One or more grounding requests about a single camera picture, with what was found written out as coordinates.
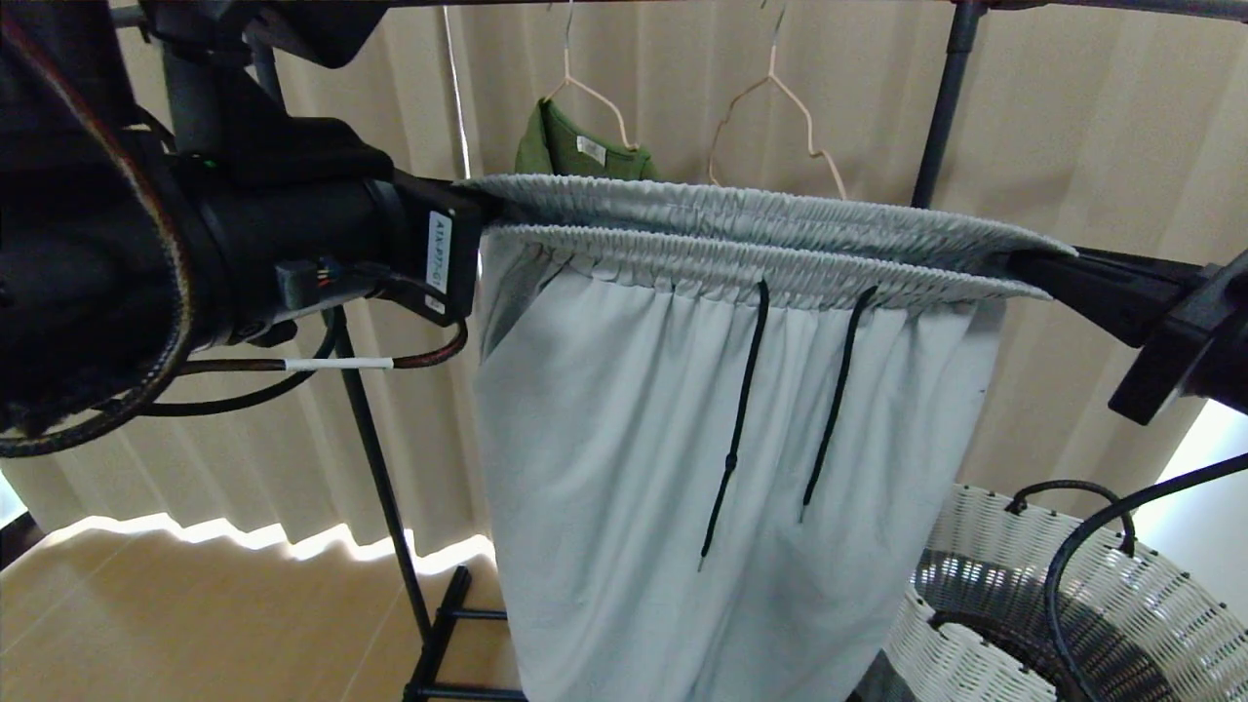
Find white laundry basket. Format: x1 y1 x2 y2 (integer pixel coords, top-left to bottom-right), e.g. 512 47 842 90
882 480 1248 702

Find black cable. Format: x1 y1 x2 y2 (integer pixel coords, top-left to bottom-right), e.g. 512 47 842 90
1043 450 1248 702
136 307 344 418

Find green long-sleeved shirt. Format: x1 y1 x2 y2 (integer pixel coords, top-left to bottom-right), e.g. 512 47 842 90
514 97 666 184

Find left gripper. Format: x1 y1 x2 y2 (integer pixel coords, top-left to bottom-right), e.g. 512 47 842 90
180 117 487 349

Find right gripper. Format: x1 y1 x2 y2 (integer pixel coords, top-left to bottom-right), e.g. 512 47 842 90
1004 246 1248 427

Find pink clothes hanger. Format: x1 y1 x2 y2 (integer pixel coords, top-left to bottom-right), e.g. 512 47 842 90
706 0 849 202
541 0 642 154

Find black clothes rack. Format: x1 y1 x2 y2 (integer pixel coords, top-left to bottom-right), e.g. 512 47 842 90
107 0 1248 702

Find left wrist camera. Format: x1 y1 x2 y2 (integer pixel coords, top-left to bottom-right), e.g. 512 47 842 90
136 0 393 162

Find pale grey shorts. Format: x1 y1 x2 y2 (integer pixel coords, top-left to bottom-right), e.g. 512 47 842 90
451 173 1080 702

